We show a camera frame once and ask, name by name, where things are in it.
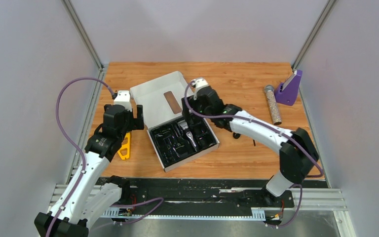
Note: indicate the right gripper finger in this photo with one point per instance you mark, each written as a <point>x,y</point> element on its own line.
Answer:
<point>203,126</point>
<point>186,123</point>

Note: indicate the yellow plastic triangle toy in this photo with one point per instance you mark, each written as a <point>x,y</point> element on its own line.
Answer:
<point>125,150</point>

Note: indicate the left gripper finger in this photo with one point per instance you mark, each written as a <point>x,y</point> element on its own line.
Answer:
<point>108,108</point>
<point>139,114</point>

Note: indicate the white box with black tray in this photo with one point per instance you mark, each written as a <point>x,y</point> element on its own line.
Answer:
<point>162,110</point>

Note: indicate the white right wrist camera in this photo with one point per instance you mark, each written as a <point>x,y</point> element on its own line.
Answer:
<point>198,84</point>

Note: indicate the glittery silver cylinder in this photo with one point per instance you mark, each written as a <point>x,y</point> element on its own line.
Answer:
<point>272,105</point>

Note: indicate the purple wedge stand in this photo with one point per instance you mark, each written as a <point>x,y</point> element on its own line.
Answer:
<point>286,92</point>

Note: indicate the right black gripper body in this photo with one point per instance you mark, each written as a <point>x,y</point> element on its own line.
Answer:
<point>198,107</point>

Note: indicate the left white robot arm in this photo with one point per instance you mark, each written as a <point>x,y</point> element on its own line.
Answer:
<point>74,214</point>

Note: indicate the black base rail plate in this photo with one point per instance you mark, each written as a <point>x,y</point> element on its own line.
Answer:
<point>204,197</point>

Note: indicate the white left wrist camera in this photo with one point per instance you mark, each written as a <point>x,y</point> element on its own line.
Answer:
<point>123,98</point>

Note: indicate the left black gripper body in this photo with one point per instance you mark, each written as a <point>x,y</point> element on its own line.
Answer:
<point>131,123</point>

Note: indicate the black silver hair clipper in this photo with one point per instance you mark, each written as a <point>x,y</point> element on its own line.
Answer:
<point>188,135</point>

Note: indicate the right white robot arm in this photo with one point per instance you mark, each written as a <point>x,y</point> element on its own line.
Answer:
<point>297,153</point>

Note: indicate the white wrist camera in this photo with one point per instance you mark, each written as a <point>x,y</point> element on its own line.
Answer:
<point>198,84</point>
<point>123,98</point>

